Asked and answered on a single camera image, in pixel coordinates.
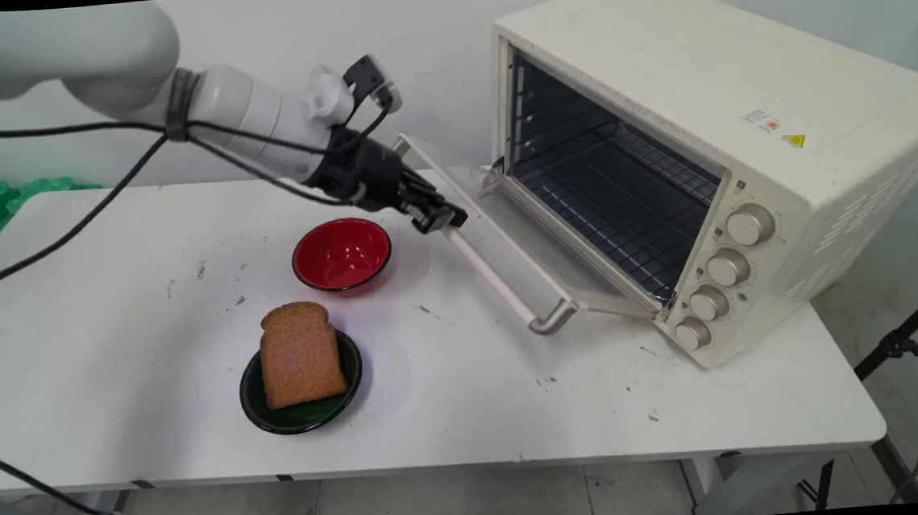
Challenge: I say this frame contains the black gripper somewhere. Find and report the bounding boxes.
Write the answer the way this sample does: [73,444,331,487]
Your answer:
[309,131,471,243]

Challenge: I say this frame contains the cream oven door with handle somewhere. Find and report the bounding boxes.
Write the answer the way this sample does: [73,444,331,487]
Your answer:
[391,114,668,346]

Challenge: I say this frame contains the red bowl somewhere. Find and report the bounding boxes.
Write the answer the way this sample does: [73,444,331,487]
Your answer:
[289,214,396,301]

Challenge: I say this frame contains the brown bread slice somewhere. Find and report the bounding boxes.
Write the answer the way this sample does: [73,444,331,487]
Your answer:
[256,299,350,411]

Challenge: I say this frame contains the dark green plate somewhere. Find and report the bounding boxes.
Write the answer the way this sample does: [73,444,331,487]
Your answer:
[235,326,368,440]

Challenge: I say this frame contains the cream oven knob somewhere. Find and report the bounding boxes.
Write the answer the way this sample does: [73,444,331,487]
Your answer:
[673,315,713,354]
[725,201,778,249]
[687,284,732,324]
[705,246,754,289]

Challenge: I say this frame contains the cream toaster oven body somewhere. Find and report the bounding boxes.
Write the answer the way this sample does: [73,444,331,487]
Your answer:
[480,0,918,385]

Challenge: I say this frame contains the white label sticker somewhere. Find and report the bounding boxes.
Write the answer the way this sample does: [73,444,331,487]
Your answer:
[742,106,782,135]

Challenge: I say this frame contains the green plastic objects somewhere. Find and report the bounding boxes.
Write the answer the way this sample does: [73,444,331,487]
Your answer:
[5,173,106,217]

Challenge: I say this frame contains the black tripod stand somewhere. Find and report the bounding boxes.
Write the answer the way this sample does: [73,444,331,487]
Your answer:
[784,280,918,513]

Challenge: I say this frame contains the wrist camera on white mount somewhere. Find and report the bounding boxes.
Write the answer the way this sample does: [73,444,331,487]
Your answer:
[304,52,405,131]

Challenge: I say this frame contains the metal wire oven rack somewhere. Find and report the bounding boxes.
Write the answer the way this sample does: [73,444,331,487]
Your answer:
[509,114,729,312]

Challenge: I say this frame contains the black cable strap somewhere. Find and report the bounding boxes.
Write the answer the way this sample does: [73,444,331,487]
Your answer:
[160,65,207,143]

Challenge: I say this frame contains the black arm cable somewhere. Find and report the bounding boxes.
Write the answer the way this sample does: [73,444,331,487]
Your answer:
[0,98,397,179]
[0,118,365,293]

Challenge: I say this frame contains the black floor cable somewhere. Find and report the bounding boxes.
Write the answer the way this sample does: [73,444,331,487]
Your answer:
[0,435,197,515]

